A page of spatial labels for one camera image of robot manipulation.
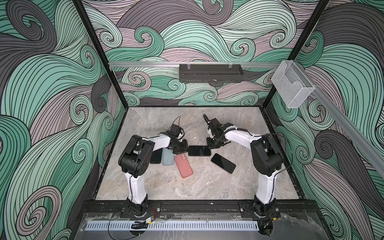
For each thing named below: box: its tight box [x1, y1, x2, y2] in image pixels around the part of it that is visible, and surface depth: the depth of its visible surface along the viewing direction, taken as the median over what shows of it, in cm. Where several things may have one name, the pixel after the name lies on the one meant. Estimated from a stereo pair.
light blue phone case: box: [162, 147, 175, 166], surface depth 93 cm
